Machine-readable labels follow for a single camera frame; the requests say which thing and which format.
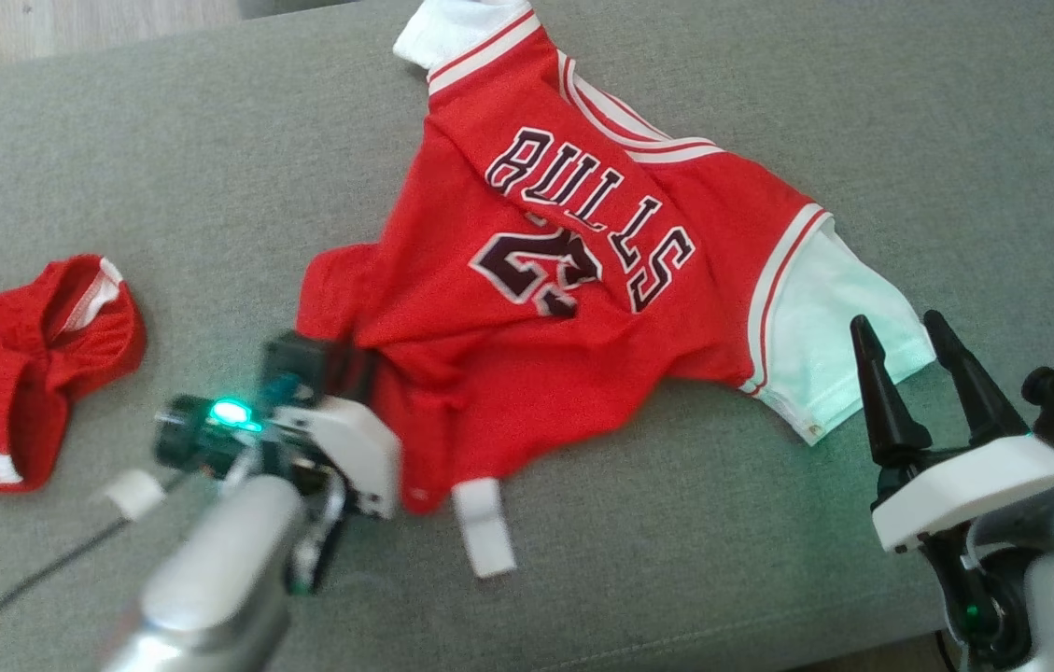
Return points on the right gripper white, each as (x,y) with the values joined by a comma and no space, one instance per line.
(965,485)

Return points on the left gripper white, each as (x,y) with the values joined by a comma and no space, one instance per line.
(349,448)

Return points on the red Bulls basketball jersey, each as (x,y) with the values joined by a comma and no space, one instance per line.
(470,317)

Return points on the red shorts with white stripe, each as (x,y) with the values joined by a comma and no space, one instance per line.
(4,373)

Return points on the grey sofa seat cushion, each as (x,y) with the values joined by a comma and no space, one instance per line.
(162,159)

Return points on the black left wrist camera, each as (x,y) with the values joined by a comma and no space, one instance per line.
(298,364)

